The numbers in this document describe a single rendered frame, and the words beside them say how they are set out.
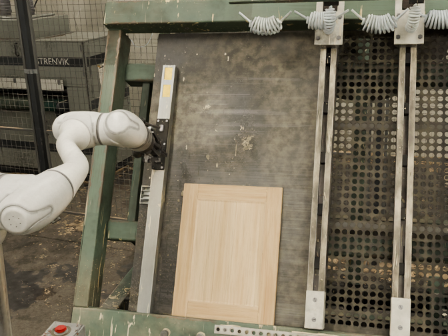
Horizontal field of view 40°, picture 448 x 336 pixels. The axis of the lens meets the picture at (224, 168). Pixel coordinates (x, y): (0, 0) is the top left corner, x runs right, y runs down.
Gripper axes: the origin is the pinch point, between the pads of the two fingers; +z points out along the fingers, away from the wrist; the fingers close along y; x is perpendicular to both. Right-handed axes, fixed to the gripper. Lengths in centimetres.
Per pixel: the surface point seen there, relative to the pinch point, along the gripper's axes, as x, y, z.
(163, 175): 2.1, -6.1, 11.7
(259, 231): -35.7, -24.5, 14.1
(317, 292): -58, -45, 8
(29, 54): 198, 125, 214
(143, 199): 9.8, -15.3, 13.8
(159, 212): 2.4, -20.1, 11.7
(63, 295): 127, -59, 188
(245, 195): -29.3, -11.9, 13.8
